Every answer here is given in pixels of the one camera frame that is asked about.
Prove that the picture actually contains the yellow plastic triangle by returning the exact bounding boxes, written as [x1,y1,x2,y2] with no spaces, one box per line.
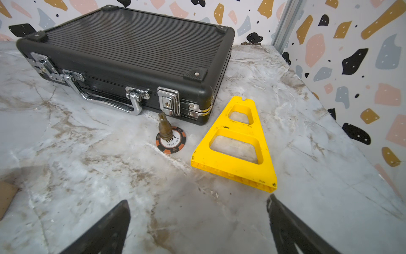
[191,96,278,193]

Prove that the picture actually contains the lone wooden cube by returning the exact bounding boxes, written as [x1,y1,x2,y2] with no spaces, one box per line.
[0,182,19,220]

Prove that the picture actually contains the orange black poker chip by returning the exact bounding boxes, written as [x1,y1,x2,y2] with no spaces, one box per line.
[155,127,186,154]

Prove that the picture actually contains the brown metal bit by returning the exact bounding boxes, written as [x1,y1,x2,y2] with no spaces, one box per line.
[159,112,173,141]

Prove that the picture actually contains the black briefcase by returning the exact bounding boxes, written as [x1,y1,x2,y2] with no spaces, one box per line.
[16,5,235,126]

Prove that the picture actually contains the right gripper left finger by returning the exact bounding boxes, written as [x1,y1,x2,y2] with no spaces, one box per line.
[62,200,131,254]

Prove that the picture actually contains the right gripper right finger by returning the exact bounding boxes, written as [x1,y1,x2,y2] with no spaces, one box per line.
[267,194,339,254]

